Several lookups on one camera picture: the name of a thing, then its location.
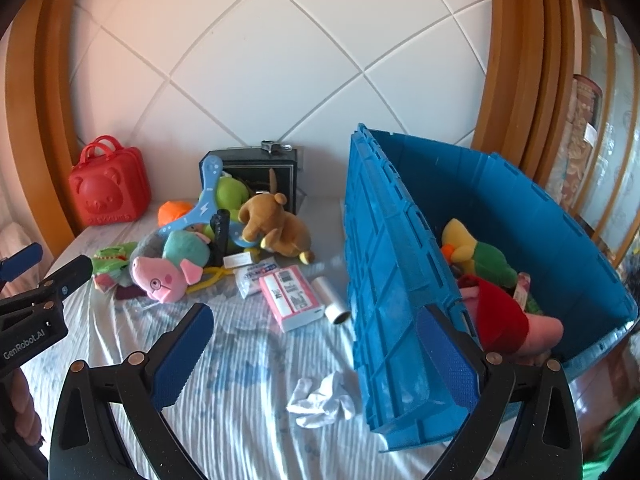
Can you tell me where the clear tape roll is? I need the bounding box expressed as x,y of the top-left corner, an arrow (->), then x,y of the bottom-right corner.
310,276 -> 352,325

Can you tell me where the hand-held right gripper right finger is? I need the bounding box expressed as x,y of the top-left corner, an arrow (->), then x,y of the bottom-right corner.
417,304 -> 583,480

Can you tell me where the blue three-armed boomerang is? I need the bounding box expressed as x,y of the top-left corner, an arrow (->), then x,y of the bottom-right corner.
157,155 -> 261,250

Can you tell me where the dark maroon knit hat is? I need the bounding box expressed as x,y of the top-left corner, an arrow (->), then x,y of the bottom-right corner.
114,282 -> 151,304

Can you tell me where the wooden framed padded headboard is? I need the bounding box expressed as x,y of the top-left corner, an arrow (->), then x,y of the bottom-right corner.
5,0 -> 576,241

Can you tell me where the person's left hand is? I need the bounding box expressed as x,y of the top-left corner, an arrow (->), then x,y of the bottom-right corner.
7,367 -> 43,443

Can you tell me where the black cylinder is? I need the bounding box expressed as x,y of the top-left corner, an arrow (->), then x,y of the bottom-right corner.
210,209 -> 231,266

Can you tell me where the green plush toy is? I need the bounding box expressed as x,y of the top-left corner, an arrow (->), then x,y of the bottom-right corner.
210,171 -> 253,256

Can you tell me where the pink patterned packet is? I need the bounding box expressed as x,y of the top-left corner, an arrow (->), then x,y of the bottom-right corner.
515,271 -> 533,311

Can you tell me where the pink and white box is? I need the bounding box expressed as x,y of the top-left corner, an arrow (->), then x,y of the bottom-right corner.
258,266 -> 323,333

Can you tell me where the black gift box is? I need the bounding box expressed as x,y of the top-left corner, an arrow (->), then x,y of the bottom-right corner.
199,146 -> 304,216

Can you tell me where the clear plastic packet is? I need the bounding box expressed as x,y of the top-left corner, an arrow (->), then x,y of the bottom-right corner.
235,259 -> 278,300

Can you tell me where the pink pig plush teal body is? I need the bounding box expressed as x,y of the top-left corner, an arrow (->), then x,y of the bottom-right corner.
130,230 -> 211,304

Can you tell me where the white crumpled tissue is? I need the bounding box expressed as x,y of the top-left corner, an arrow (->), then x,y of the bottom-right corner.
286,371 -> 358,428

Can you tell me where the brown bear plush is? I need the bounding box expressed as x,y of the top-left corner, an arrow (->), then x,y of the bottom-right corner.
237,167 -> 317,265

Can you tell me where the frosted glass sliding door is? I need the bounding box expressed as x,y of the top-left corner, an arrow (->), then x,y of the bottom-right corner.
575,0 -> 640,261

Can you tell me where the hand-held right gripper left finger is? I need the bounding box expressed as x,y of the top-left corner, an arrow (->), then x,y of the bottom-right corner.
47,302 -> 215,480

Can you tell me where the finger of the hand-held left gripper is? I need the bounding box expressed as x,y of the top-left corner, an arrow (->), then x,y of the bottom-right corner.
0,255 -> 94,312
0,242 -> 45,284

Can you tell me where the blue plastic storage crate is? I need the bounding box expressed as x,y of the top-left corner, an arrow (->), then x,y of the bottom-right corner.
342,122 -> 640,453

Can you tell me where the green embroidered cloth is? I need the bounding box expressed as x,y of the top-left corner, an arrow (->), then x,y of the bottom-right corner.
91,241 -> 141,291

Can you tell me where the pink pig plush orange dress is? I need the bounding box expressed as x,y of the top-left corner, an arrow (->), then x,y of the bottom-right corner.
158,201 -> 213,245

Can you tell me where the floral patterned curtain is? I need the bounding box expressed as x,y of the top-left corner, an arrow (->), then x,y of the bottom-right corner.
547,74 -> 603,206

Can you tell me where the yellow green parrot plush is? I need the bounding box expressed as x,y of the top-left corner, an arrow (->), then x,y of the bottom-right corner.
441,218 -> 518,288

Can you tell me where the pink curtain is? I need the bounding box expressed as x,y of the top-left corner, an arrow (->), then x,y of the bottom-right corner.
0,220 -> 31,281

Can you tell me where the pink pig plush red dress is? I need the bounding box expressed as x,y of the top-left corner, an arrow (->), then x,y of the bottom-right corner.
457,274 -> 565,366

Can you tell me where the red bear suitcase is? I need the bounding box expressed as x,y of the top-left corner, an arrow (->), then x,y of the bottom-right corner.
68,135 -> 152,227

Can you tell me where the grey plush toy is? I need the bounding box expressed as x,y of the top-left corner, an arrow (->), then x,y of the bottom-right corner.
131,230 -> 173,262

